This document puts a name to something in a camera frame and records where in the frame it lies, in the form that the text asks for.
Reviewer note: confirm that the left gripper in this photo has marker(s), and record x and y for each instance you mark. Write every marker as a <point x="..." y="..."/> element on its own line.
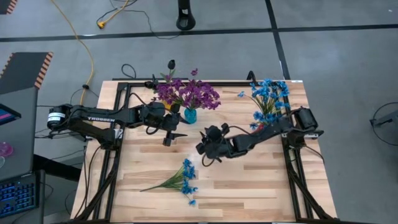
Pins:
<point x="158" y="116"/>

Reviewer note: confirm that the pink round object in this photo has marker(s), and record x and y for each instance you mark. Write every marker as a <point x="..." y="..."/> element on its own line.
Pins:
<point x="5" y="150"/>

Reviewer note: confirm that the tilted display screen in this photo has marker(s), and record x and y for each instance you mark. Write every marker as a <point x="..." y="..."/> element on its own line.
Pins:
<point x="7" y="115"/>

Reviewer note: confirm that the blue artificial flower bunch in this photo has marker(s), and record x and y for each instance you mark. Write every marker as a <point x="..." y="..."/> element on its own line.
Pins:
<point x="269" y="91"/>
<point x="186" y="182"/>
<point x="259" y="116"/>

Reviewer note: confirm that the black stand base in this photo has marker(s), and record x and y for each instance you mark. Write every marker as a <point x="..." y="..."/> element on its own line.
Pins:
<point x="185" y="21"/>

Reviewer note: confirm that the black aluminium table frame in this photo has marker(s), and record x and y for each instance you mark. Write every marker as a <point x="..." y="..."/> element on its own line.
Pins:
<point x="236" y="84"/>

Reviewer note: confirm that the black artificial tulip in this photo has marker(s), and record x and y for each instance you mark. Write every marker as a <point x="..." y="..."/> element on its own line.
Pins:
<point x="171" y="64"/>
<point x="155" y="86"/>
<point x="148" y="84"/>

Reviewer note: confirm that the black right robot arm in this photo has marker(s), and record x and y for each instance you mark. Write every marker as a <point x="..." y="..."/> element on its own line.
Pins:
<point x="267" y="133"/>

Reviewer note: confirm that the purple artificial flower bunch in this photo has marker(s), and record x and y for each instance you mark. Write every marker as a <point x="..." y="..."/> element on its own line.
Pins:
<point x="169" y="91"/>
<point x="202" y="95"/>

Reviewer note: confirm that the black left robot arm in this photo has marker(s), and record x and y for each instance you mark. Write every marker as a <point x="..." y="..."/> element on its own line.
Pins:
<point x="99" y="118"/>

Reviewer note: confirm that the black mat orange striped edge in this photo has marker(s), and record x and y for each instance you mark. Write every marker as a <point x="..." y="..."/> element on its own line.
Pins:
<point x="4" y="4"/>
<point x="21" y="71"/>

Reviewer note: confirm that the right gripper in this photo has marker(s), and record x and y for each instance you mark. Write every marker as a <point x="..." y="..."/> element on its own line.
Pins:
<point x="219" y="144"/>

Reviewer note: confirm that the teal glass vase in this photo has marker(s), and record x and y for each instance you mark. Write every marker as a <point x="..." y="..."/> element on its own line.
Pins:
<point x="190" y="116"/>

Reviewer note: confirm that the black laptop keyboard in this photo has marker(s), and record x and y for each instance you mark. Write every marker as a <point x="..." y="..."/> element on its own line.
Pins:
<point x="18" y="194"/>

